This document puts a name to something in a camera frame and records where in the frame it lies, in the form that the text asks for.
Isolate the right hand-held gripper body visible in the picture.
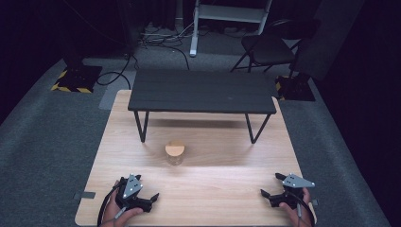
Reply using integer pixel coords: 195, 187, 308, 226
269, 172, 317, 210

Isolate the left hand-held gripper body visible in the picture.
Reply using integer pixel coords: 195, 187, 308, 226
114, 173, 153, 213

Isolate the person's right hand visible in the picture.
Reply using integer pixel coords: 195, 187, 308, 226
278, 186, 314, 227

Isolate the person's left hand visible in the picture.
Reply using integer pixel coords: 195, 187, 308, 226
101, 179, 145, 227

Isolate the grey tape strip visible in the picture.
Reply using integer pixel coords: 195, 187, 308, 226
73, 190, 96, 201

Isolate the black base with hazard tape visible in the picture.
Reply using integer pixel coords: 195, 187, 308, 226
274, 72, 317, 102
50, 64, 104, 95

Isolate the black desktop shelf riser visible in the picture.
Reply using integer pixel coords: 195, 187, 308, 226
127, 69, 278, 146

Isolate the black folding chair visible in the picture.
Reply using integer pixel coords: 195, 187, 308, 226
230, 18, 322, 76

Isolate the grey upright panel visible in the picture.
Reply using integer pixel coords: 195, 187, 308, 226
295, 0, 367, 81

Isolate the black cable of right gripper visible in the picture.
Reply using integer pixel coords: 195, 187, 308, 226
291, 190, 317, 227

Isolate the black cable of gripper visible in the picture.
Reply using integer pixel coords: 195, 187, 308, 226
291, 190, 317, 227
96, 182, 127, 227

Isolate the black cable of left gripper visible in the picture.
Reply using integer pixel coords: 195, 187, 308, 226
96, 182, 127, 227

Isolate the black floor cable loop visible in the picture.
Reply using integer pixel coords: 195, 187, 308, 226
96, 52, 140, 91

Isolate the bundle of floor cables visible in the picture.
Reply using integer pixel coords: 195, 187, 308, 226
137, 21, 197, 71

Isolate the white metal stand frame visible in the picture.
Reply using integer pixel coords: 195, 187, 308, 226
188, 0, 274, 58

